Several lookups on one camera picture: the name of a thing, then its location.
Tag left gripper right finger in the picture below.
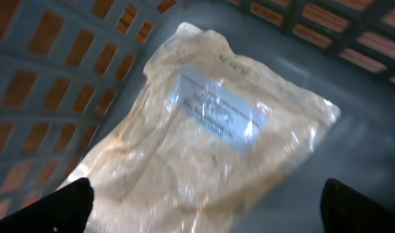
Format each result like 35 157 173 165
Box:
320 178 395 233

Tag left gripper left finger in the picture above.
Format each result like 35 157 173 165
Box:
0 178 94 233

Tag grey plastic mesh basket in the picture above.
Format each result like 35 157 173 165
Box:
0 0 395 232

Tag clear bag beige contents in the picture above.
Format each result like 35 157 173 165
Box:
65 22 341 232

